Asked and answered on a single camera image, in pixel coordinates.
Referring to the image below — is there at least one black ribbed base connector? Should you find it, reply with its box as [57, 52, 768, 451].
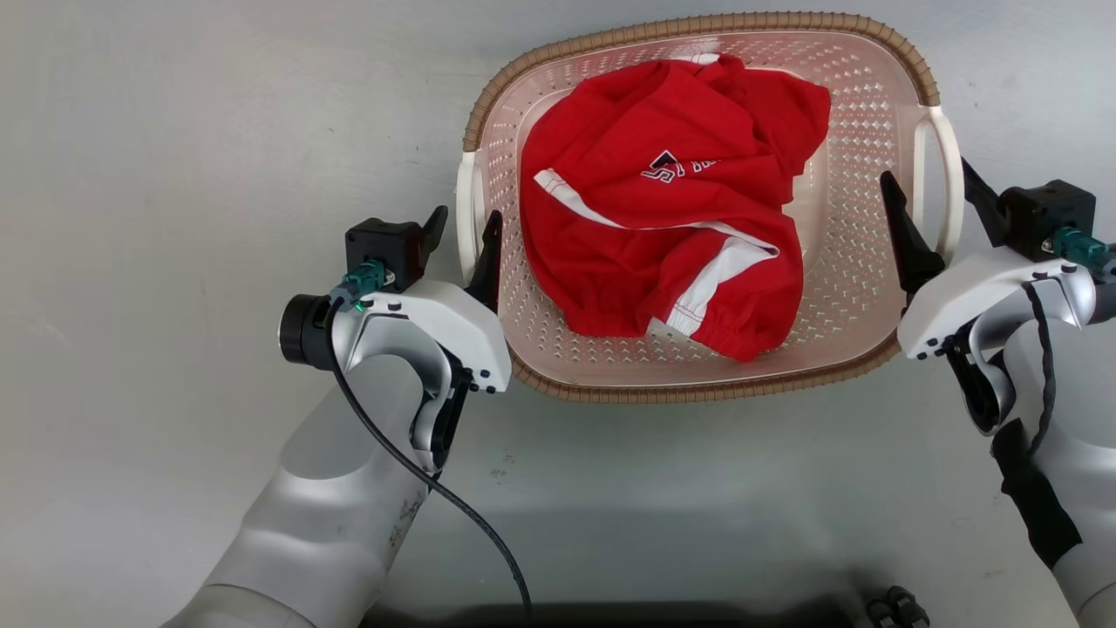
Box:
[863, 585, 931, 628]

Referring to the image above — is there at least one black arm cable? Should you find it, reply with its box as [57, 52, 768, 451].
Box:
[1022, 281, 1058, 456]
[326, 297, 534, 617]

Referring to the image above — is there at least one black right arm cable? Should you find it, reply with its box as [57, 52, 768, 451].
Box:
[1022, 281, 1058, 456]

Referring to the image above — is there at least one white laundry basket brown rim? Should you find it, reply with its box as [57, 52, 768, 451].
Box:
[455, 11, 965, 405]

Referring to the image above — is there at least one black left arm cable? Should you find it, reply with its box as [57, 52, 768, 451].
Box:
[326, 297, 534, 617]

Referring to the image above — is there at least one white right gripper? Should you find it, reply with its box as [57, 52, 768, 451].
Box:
[879, 157, 1084, 361]

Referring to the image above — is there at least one red garment with white stripes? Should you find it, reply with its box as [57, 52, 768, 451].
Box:
[520, 54, 833, 364]

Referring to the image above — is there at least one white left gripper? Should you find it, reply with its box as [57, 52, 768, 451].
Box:
[353, 205, 514, 394]

